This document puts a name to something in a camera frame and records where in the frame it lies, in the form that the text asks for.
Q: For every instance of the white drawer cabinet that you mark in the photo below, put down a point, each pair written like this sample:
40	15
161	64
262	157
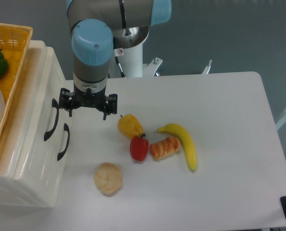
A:
25	192

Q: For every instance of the yellow bell pepper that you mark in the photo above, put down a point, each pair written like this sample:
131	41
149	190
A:
130	126

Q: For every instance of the black drawer handle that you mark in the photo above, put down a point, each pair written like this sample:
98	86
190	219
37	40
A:
65	142
53	121

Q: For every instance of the yellow woven basket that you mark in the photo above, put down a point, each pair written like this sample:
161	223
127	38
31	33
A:
14	41

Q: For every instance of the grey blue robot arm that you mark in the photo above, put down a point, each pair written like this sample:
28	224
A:
97	28

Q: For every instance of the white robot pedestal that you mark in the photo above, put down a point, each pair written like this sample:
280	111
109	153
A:
127	58

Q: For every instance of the yellow banana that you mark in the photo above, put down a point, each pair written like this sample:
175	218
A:
186	141

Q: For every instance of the round beige bread roll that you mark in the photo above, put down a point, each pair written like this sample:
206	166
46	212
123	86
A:
108	178

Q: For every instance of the red bell pepper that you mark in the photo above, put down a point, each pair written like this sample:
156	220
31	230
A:
139	147

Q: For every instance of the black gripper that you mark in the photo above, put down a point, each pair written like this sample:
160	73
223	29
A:
73	100

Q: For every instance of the orange croissant bread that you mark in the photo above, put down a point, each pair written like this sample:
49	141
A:
165	148

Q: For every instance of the black top drawer handle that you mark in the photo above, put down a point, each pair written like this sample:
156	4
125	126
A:
53	121

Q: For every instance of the black bottom drawer handle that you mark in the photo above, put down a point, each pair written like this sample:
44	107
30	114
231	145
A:
65	142

